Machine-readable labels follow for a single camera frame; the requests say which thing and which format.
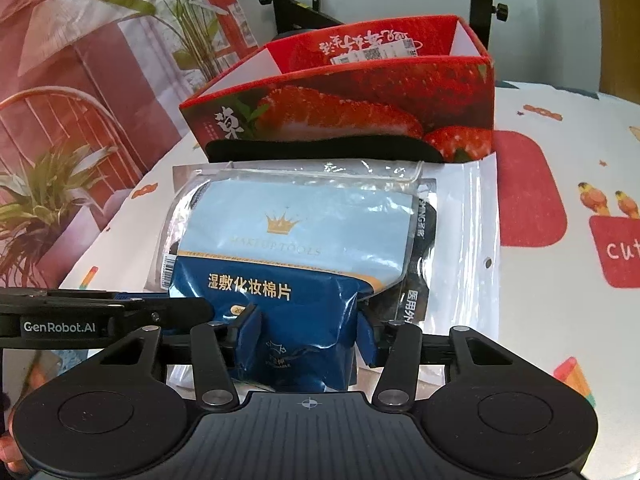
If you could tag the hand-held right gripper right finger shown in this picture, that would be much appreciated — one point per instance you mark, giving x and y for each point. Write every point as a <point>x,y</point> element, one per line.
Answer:
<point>370,340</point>

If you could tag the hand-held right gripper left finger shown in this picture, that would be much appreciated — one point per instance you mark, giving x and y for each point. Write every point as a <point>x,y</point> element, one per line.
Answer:
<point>248,335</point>

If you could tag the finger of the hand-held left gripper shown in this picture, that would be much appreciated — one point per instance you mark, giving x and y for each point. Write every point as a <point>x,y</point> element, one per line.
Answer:
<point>175,312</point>
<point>127,298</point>

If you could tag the blue cotton pad packet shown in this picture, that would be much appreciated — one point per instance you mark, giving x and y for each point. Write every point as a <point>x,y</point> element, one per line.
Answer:
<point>280,280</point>

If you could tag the large clear plastic bag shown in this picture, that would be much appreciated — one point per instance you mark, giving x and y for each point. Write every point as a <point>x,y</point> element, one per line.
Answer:
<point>465,240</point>

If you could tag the black fabric band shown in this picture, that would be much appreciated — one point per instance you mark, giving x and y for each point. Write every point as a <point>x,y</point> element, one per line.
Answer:
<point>300,149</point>

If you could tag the red strawberry print box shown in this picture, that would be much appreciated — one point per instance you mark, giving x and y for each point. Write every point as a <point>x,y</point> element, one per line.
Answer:
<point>350,95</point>

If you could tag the person's left hand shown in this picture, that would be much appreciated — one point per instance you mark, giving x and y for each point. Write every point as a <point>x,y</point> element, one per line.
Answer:
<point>4,452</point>

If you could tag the printed backdrop cloth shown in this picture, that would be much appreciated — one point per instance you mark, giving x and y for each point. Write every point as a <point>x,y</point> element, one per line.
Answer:
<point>50,60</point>

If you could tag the black exercise bike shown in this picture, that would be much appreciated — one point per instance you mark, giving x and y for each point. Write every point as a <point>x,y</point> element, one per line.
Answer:
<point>285,5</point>

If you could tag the wooden door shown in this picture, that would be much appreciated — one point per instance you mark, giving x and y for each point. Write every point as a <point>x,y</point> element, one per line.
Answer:
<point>620,25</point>

